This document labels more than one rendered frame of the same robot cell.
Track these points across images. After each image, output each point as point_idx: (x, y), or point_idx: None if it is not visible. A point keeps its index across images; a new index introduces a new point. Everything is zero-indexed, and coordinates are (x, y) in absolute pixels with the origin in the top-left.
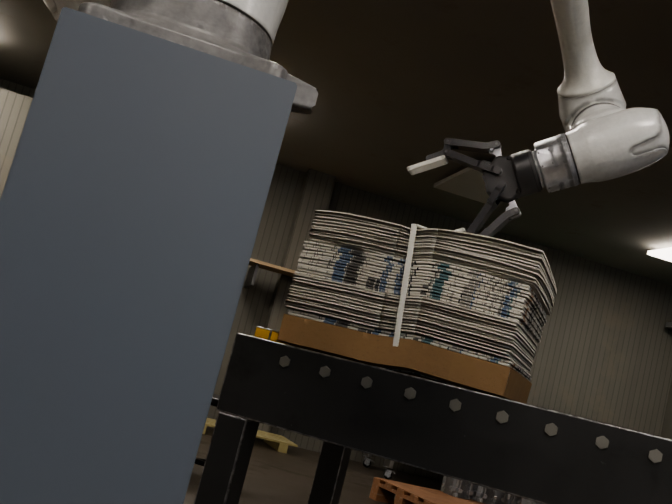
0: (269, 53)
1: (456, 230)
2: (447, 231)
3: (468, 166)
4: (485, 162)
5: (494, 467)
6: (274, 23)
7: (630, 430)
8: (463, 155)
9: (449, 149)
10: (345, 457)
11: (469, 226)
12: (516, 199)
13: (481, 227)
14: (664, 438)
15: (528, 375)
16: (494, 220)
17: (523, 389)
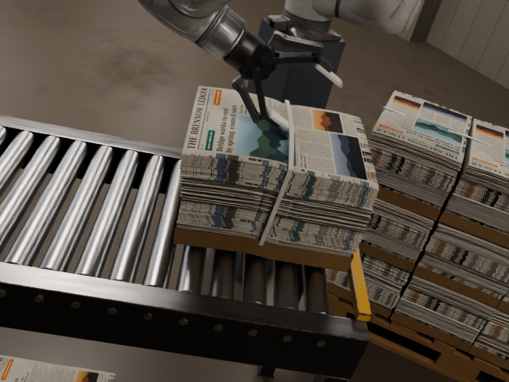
0: (284, 14)
1: (274, 111)
2: (264, 97)
3: (294, 62)
4: (277, 51)
5: None
6: (285, 4)
7: (124, 138)
8: (299, 53)
9: (313, 52)
10: (316, 379)
11: (266, 105)
12: (240, 73)
13: (259, 106)
14: (108, 135)
15: (179, 207)
16: (248, 94)
17: (179, 205)
